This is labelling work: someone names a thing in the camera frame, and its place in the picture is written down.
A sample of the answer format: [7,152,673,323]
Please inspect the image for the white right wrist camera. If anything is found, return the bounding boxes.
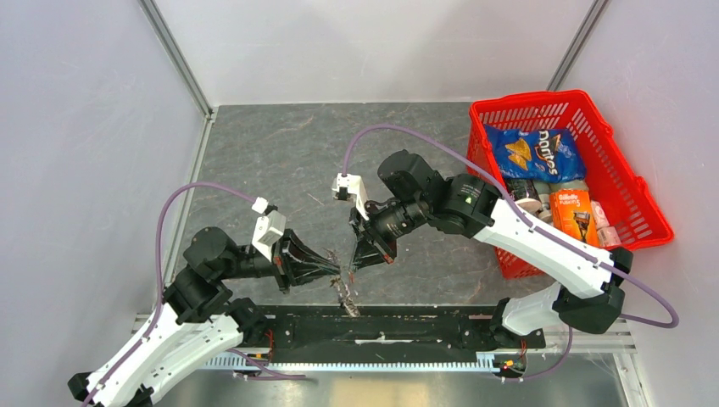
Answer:
[332,173,369,220]

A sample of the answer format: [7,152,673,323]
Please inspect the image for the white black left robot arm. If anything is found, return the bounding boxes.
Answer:
[68,226,340,406]

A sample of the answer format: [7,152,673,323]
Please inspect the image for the orange Gillette razor box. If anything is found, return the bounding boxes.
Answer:
[549,189,599,247]

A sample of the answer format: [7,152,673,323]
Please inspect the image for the red plastic basket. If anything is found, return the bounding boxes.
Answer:
[466,90,675,251]

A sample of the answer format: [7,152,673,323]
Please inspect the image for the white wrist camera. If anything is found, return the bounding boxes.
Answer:
[332,173,369,220]
[252,197,287,262]

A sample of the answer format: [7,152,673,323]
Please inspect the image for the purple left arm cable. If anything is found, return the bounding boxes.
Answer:
[81,181,308,407]

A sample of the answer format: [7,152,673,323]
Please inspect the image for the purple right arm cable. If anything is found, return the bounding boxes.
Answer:
[341,124,681,383]

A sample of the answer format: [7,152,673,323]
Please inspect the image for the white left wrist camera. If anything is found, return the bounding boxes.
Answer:
[252,197,287,262]

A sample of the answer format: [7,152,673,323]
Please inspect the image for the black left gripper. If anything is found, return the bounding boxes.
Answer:
[217,226,342,293]

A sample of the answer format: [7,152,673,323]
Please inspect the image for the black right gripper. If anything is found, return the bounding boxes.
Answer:
[349,195,429,270]

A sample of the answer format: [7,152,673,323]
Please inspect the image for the pink white small packet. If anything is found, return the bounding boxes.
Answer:
[591,200,621,248]

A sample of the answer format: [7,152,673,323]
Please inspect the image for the slotted cable duct rail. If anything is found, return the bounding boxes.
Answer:
[199,352,500,374]

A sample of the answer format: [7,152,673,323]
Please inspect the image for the steel disc with keyrings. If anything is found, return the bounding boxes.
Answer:
[324,248,361,318]

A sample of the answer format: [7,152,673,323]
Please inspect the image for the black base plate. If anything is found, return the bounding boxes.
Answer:
[242,304,546,364]

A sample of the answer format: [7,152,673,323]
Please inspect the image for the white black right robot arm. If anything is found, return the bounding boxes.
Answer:
[332,150,633,347]

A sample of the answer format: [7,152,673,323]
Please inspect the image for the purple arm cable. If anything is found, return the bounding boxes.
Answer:
[81,181,308,407]
[341,124,681,383]

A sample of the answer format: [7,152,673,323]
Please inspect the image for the blue Doritos chip bag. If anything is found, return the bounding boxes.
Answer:
[483,125,587,184]

